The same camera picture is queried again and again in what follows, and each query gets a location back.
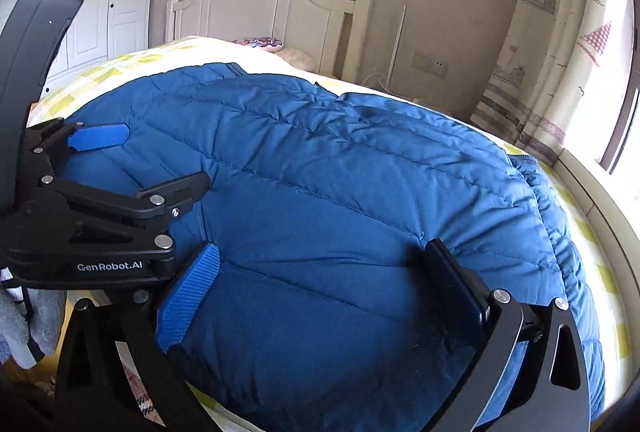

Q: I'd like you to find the thin white wall pole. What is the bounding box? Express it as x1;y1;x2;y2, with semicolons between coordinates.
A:
389;6;407;85

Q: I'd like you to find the patterned red blue pillow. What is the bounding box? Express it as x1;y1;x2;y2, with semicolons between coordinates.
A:
231;36;284;51

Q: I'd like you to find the blue quilted down jacket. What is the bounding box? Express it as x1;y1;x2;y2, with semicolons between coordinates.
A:
57;62;607;432

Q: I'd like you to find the yellow checkered bed sheet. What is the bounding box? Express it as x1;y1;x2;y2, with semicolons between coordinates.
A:
27;36;636;432

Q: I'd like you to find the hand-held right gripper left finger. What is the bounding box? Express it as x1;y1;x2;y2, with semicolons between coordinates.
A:
54;242;223;432

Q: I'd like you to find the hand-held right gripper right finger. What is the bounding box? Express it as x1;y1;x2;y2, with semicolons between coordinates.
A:
417;238;588;432

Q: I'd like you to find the printed cream curtain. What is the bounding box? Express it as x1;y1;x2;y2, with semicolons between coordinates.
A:
470;0;632;167

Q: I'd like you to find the white wall socket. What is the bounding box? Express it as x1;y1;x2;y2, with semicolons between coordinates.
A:
411;53;449;78

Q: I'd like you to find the grey cloth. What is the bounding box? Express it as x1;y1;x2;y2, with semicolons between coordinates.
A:
0;282;67;369

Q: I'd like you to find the white cable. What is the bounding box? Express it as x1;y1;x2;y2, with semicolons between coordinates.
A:
361;70;418;101

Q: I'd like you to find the white wooden bed headboard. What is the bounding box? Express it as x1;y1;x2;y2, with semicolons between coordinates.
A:
166;0;375;80

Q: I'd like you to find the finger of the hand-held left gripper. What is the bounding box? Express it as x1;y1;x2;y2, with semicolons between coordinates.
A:
24;118;132;165
37;170;212;233

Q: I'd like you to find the pale pink pillow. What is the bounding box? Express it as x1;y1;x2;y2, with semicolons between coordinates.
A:
274;46;317;71

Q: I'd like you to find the patterned floor rug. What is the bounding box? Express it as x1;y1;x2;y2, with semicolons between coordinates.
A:
116;354;168;425

